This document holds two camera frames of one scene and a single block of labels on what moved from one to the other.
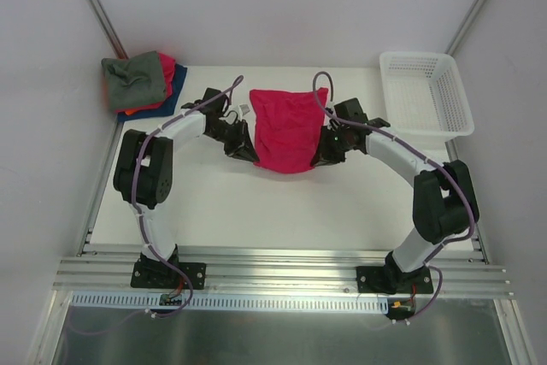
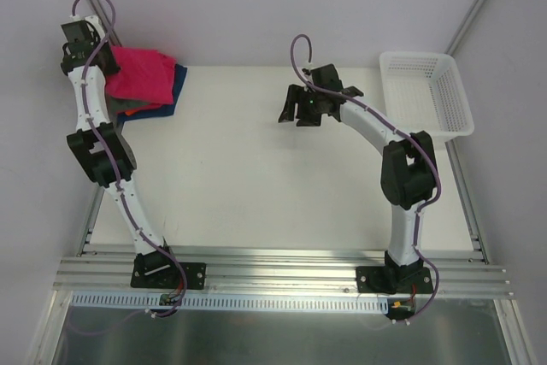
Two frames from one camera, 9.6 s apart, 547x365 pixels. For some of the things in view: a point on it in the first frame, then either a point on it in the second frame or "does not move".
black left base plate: [163, 275] does not move
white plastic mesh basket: [426, 97] does not move
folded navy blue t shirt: [166, 108] does not move
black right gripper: [330, 145] → [302, 105]
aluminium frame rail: [459, 269] does not move
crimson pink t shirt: [287, 126] → [144, 73]
